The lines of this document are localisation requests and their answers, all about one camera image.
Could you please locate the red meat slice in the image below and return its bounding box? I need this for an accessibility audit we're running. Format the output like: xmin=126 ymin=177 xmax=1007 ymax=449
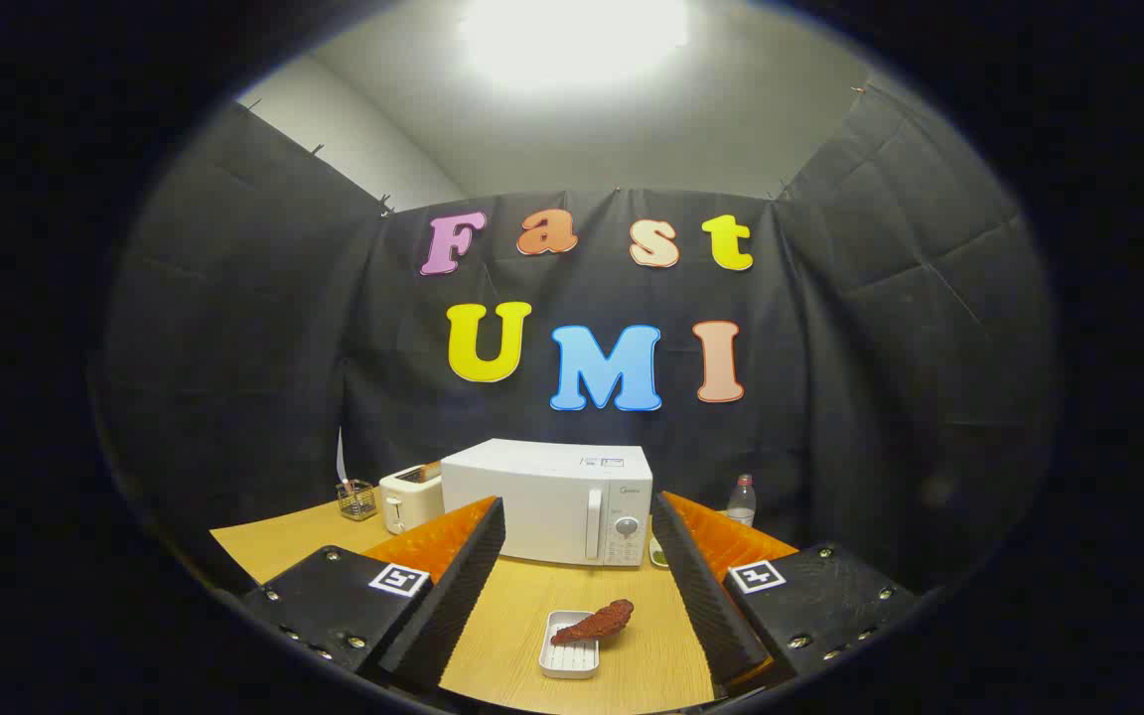
xmin=550 ymin=599 xmax=635 ymax=647

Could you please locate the clear plastic water bottle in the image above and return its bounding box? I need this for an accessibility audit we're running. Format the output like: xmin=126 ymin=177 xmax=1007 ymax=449
xmin=726 ymin=474 xmax=758 ymax=528

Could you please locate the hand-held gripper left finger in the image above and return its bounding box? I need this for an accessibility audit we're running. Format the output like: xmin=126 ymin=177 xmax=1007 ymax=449
xmin=239 ymin=497 xmax=506 ymax=694

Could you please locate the wire mesh basket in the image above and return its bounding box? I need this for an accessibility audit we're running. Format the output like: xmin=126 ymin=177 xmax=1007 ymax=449
xmin=337 ymin=480 xmax=378 ymax=522

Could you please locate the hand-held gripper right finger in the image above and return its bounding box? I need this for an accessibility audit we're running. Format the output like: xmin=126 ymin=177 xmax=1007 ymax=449
xmin=651 ymin=491 xmax=921 ymax=696

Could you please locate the small white ribbed tray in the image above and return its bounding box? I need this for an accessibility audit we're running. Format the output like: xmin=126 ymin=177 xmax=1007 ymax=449
xmin=539 ymin=610 xmax=601 ymax=680

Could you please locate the cream pop-up toaster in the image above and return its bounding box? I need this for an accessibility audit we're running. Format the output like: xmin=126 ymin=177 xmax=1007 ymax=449
xmin=379 ymin=463 xmax=446 ymax=535

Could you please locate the white toaster oven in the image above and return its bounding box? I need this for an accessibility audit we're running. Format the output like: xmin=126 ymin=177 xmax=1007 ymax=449
xmin=440 ymin=438 xmax=654 ymax=568

